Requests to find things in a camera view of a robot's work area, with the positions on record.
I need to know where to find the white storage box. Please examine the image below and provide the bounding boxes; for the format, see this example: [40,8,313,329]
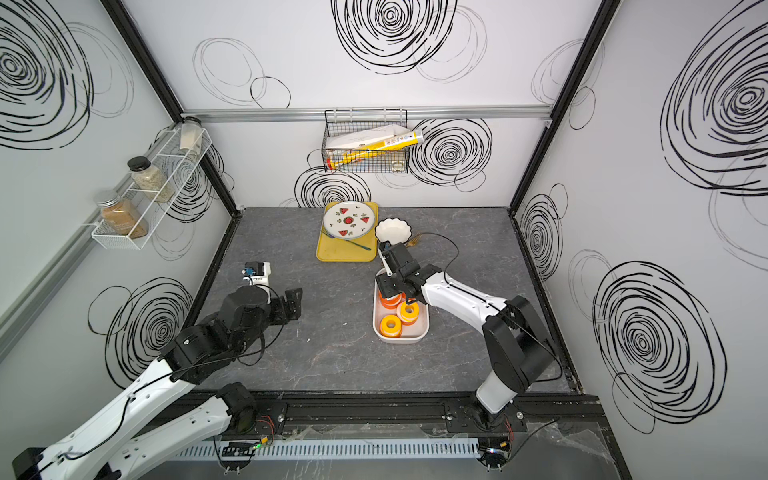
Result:
[372,281,430,344]

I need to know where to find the yellow sealing tape roll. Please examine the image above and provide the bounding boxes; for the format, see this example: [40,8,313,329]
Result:
[397,301,420,325]
[378,315,403,338]

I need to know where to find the black lid spice jar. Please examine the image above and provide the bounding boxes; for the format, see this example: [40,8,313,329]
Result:
[127,156,175,204]

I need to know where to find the yellow white foil box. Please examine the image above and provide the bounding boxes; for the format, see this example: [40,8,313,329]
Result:
[323,124,424,173]

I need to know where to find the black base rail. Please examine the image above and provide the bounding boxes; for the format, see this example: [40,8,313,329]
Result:
[250,390,609,436]

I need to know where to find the black corner frame post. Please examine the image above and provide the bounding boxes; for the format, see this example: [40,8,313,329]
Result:
[100,0,241,218]

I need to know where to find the white slotted cable duct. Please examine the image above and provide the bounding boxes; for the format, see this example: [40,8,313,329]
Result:
[172,438,481,462]

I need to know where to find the yellow plastic tray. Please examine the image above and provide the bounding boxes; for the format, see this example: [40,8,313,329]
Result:
[315,202,379,263]

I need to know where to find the watermelon pattern plate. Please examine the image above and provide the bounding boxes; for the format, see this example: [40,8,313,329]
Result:
[322,201,375,240]

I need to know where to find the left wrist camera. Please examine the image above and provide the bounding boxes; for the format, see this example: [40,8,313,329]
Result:
[242,261,272,297]

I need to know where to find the white scalloped bowl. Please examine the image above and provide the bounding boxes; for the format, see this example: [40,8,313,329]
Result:
[375,218,412,245]

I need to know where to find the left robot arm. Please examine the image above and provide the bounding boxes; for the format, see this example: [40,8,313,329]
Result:
[13,285,303,479]

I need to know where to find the aluminium wall rail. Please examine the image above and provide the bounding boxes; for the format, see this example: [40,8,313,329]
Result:
[181,104,553,123]

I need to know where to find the orange sealing tape roll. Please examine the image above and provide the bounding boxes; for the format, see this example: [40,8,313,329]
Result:
[377,293,404,310]

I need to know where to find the white spice jar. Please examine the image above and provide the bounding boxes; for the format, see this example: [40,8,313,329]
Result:
[179,117,203,155]

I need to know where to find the purple teal fork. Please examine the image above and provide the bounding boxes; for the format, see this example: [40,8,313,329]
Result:
[321,227,372,251]

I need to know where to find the brown spice jar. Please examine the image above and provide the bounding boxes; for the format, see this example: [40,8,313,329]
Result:
[94,190,149,239]

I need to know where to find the black wire basket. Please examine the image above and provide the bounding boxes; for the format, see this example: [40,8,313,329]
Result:
[321,108,409,173]

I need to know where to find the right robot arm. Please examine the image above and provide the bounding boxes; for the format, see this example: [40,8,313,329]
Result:
[376,242,558,415]

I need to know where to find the white wire spice rack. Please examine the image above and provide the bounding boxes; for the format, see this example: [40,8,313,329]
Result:
[91,122,216,260]

